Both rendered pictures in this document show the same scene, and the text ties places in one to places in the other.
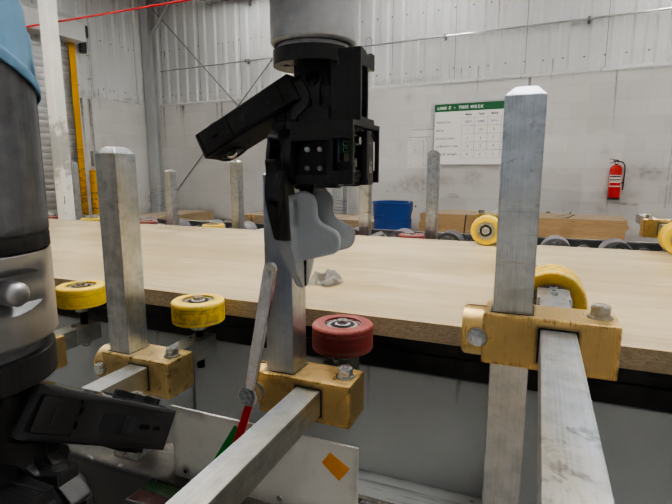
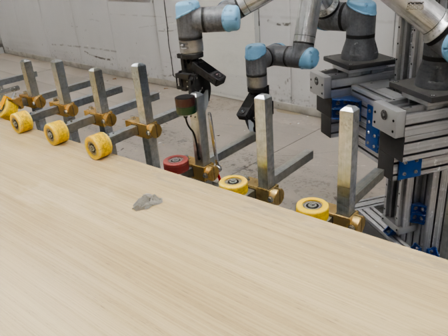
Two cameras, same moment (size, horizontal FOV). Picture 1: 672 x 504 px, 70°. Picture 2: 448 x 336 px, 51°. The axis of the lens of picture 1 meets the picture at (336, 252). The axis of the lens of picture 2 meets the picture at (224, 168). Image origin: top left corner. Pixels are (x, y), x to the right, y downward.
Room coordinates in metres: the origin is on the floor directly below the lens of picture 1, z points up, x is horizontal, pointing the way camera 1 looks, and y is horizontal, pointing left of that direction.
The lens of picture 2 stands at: (1.83, 0.57, 1.49)
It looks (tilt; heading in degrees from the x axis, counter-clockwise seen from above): 25 degrees down; 199
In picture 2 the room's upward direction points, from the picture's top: 5 degrees counter-clockwise
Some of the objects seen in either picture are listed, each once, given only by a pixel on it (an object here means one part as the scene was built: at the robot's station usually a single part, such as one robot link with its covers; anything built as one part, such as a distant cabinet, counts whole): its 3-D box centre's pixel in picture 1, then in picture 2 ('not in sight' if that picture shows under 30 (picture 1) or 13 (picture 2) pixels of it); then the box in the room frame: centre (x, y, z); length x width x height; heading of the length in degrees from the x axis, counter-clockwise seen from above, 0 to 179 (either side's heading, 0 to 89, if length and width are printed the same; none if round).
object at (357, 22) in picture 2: not in sight; (359, 16); (-0.23, 0.50, 1.21); 0.13 x 0.12 x 0.14; 65
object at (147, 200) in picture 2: (327, 274); (145, 199); (0.87, 0.02, 0.91); 0.09 x 0.07 x 0.02; 151
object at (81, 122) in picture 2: not in sight; (111, 111); (0.28, -0.42, 0.95); 0.50 x 0.04 x 0.04; 157
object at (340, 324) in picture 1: (342, 360); (177, 175); (0.61, -0.01, 0.85); 0.08 x 0.08 x 0.11
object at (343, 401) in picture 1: (305, 388); (198, 169); (0.54, 0.04, 0.85); 0.13 x 0.06 x 0.05; 67
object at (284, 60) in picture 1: (321, 122); (192, 71); (0.45, 0.01, 1.15); 0.09 x 0.08 x 0.12; 67
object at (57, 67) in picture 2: not in sight; (69, 117); (0.26, -0.63, 0.91); 0.03 x 0.03 x 0.48; 67
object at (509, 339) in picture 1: (536, 336); (143, 127); (0.45, -0.19, 0.95); 0.13 x 0.06 x 0.05; 67
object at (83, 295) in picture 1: (83, 313); (312, 223); (0.82, 0.44, 0.85); 0.08 x 0.08 x 0.11
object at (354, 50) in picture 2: not in sight; (359, 45); (-0.22, 0.50, 1.09); 0.15 x 0.15 x 0.10
